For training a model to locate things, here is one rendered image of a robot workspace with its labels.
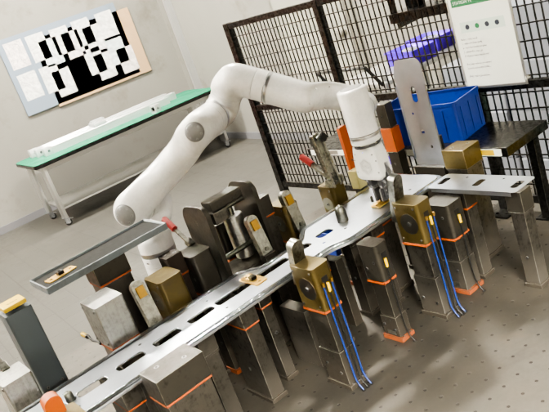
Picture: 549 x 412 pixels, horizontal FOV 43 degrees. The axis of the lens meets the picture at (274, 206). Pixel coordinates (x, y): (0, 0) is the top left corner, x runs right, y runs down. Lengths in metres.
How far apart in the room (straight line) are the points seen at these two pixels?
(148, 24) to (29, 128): 1.93
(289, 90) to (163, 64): 7.02
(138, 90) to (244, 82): 6.82
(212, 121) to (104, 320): 0.64
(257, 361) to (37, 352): 0.56
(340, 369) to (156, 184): 0.82
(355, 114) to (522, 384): 0.79
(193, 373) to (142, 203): 0.82
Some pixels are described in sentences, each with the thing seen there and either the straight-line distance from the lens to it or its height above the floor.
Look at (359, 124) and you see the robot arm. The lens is 1.89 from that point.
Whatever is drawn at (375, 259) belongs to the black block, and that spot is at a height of 0.95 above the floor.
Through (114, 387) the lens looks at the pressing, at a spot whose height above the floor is 1.00.
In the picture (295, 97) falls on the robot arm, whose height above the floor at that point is 1.37.
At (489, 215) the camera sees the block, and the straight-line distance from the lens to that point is 2.19.
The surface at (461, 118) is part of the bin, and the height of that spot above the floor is 1.10.
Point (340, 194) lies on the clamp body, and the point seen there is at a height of 1.02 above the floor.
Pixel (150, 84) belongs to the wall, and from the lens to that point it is 8.80.
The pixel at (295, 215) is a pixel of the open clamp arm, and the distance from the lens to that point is 2.03.
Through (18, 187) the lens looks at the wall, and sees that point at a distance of 8.31.
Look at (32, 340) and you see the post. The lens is 1.88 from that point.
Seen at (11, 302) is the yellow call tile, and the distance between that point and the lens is 1.87.
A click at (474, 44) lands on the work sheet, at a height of 1.29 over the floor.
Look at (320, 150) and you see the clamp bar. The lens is 2.09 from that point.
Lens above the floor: 1.70
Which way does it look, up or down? 18 degrees down
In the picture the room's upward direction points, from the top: 20 degrees counter-clockwise
